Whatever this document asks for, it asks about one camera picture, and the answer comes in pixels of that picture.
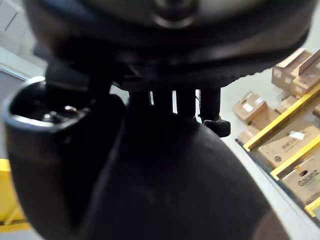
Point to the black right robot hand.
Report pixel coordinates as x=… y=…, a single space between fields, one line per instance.
x=160 y=175

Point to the yellow shelf board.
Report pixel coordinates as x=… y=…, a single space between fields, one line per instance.
x=8 y=200

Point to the long brown cardboard box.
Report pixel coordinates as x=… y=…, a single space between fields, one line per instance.
x=282 y=150

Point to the yellow rack beam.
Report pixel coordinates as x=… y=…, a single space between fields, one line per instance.
x=295 y=160
x=282 y=123
x=313 y=206

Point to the cardboard box with Galanz print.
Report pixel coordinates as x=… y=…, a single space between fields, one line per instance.
x=302 y=182

